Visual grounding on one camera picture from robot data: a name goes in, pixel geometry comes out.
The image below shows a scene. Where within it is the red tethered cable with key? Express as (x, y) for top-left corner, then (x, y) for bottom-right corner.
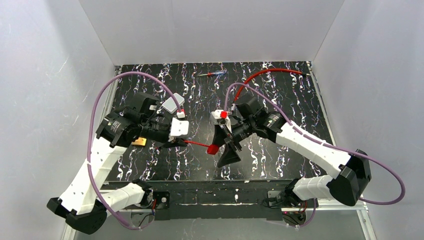
(229, 68), (312, 114)

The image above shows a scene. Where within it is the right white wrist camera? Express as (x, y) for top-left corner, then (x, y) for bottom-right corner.
(210, 109), (233, 133)

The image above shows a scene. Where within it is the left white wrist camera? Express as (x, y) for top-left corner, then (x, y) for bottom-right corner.
(162, 97), (190, 138)

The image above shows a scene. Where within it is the aluminium frame rail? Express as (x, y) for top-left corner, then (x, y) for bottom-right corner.
(61, 188), (379, 240)

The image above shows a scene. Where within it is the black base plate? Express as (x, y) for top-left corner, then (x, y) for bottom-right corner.
(120, 180), (319, 222)

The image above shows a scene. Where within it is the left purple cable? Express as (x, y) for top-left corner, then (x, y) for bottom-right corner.
(86, 71), (184, 231)

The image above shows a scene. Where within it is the red cable tie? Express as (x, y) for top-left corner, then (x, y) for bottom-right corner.
(184, 140), (220, 155)

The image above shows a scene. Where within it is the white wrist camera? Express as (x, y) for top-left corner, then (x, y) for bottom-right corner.
(162, 97), (190, 138)
(210, 109), (233, 133)

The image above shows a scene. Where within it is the purple cable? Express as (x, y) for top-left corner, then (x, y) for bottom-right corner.
(223, 82), (406, 228)
(86, 71), (184, 231)

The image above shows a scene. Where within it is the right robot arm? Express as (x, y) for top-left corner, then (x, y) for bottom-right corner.
(207, 97), (372, 207)

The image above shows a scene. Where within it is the brass padlock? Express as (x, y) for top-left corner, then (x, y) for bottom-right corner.
(131, 137), (147, 147)

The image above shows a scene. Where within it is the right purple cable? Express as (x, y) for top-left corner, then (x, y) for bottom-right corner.
(223, 82), (406, 228)

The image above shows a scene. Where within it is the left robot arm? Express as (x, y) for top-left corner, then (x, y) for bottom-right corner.
(47, 92), (189, 235)

